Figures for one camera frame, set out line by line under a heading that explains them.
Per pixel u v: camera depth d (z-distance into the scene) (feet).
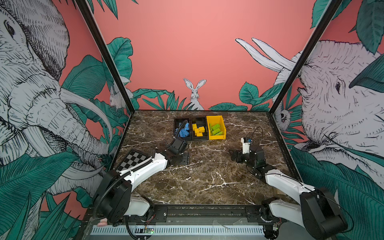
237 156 2.56
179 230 2.30
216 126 3.53
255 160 2.20
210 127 3.49
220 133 3.42
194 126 3.56
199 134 3.41
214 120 3.66
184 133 3.42
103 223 2.24
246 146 2.56
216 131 3.42
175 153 2.12
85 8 2.30
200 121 3.80
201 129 3.46
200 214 2.46
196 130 3.44
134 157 2.97
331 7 2.28
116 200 1.34
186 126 3.41
